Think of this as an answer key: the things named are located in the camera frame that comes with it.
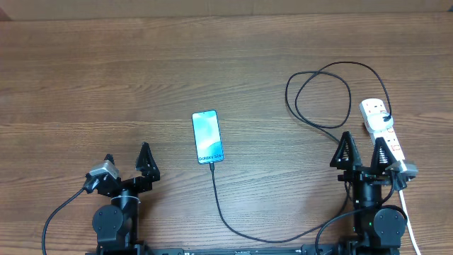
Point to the Samsung Galaxy smartphone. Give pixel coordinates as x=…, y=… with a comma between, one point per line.
x=208, y=141

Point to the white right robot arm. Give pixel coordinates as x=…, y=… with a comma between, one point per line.
x=378, y=227

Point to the white charger plug adapter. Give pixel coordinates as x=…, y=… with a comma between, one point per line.
x=378, y=122

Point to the white power strip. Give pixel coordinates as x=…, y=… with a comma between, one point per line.
x=373, y=112

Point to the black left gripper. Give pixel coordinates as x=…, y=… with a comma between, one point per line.
x=150, y=172

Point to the cardboard back panel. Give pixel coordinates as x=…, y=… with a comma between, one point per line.
x=47, y=10

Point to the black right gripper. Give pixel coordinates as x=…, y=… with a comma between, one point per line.
x=357, y=171

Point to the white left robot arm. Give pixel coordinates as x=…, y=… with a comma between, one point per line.
x=117, y=224

